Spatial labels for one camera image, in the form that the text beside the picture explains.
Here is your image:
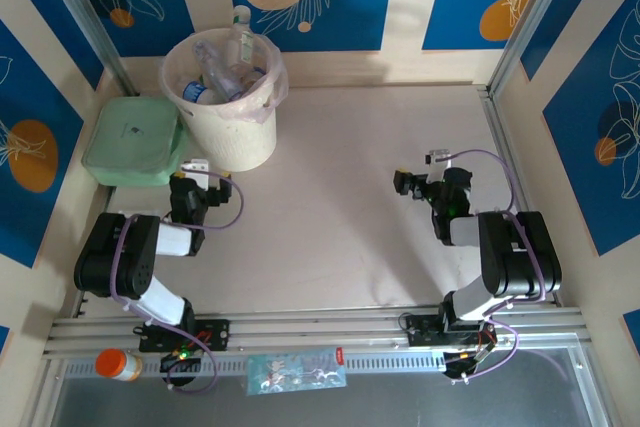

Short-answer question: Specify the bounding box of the pale blue wet wipes packet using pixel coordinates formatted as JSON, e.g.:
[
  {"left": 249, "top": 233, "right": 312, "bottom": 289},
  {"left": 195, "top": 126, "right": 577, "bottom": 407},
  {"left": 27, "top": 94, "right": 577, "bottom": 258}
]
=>
[{"left": 245, "top": 346, "right": 348, "bottom": 397}]

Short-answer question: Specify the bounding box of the green bin lid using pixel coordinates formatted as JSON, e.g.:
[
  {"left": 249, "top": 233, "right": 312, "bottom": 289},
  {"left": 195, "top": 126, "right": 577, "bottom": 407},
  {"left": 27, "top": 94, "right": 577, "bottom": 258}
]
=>
[{"left": 81, "top": 95, "right": 189, "bottom": 187}]

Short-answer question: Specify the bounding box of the aluminium frame post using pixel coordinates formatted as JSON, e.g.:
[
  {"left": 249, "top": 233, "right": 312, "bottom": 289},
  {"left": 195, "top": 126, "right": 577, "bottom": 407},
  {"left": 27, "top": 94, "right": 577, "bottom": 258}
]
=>
[
  {"left": 35, "top": 0, "right": 139, "bottom": 97},
  {"left": 485, "top": 0, "right": 577, "bottom": 98}
]

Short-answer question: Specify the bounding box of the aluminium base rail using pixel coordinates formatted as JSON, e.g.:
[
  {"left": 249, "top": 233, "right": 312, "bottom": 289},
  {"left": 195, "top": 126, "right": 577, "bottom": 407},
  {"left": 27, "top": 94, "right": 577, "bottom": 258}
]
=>
[{"left": 42, "top": 305, "right": 586, "bottom": 363}]

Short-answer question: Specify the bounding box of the short clear bottle green label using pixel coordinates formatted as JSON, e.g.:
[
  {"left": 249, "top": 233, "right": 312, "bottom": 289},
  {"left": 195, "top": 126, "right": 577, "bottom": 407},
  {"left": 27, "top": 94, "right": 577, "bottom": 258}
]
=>
[{"left": 229, "top": 5, "right": 257, "bottom": 76}]

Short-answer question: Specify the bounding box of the orange-capped jar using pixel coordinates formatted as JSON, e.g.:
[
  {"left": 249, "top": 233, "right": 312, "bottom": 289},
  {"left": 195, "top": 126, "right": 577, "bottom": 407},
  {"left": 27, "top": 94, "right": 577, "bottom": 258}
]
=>
[{"left": 94, "top": 347, "right": 145, "bottom": 382}]

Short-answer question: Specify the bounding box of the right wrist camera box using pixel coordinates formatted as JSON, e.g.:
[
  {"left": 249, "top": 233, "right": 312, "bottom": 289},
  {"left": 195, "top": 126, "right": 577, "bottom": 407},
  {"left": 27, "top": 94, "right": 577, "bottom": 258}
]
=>
[{"left": 426, "top": 148, "right": 453, "bottom": 182}]

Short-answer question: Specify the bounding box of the clear bottle Pepsi blue label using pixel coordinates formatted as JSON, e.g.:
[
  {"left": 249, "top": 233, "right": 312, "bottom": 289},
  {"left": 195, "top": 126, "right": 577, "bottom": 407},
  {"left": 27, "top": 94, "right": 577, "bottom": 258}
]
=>
[{"left": 180, "top": 78, "right": 214, "bottom": 104}]

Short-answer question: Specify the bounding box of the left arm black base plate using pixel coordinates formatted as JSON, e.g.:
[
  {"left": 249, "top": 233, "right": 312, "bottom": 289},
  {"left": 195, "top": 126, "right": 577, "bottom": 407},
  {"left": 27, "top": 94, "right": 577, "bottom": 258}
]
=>
[{"left": 133, "top": 317, "right": 232, "bottom": 353}]

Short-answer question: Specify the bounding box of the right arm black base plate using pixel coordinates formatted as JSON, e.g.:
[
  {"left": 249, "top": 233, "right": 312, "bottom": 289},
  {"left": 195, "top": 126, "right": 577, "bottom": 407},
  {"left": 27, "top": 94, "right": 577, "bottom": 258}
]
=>
[{"left": 399, "top": 313, "right": 499, "bottom": 348}]

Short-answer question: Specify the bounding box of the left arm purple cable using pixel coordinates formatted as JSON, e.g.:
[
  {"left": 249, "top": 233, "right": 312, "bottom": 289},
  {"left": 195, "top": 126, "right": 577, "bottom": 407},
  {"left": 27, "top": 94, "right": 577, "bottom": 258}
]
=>
[{"left": 110, "top": 169, "right": 246, "bottom": 394}]

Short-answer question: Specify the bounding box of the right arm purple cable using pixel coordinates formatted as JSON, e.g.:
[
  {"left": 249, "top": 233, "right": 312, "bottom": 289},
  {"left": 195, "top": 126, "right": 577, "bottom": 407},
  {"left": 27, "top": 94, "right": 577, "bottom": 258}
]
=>
[{"left": 442, "top": 147, "right": 547, "bottom": 384}]

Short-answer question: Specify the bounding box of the grey slotted cable duct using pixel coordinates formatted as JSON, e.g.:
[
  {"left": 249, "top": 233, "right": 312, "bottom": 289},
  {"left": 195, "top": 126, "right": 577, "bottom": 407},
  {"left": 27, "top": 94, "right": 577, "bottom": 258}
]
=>
[{"left": 63, "top": 350, "right": 447, "bottom": 379}]

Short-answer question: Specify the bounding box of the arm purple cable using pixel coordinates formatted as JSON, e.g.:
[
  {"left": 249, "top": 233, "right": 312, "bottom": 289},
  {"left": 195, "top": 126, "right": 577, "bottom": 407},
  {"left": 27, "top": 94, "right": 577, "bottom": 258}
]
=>
[
  {"left": 110, "top": 169, "right": 246, "bottom": 394},
  {"left": 442, "top": 147, "right": 547, "bottom": 384}
]

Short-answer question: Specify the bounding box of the cream plastic waste bin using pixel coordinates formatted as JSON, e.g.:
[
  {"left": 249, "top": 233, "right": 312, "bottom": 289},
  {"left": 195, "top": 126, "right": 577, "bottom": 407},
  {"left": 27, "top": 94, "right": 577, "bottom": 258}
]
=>
[{"left": 160, "top": 28, "right": 281, "bottom": 172}]

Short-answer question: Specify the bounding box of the clear plastic bin liner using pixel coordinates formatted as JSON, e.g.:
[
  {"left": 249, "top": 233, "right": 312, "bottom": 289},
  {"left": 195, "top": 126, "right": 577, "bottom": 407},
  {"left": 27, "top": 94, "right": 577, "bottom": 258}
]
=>
[{"left": 158, "top": 29, "right": 291, "bottom": 123}]

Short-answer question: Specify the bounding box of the clear bottle purple label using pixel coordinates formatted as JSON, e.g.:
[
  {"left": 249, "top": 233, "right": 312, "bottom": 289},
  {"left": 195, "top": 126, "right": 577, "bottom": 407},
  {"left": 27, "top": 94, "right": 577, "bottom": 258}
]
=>
[{"left": 192, "top": 39, "right": 242, "bottom": 101}]

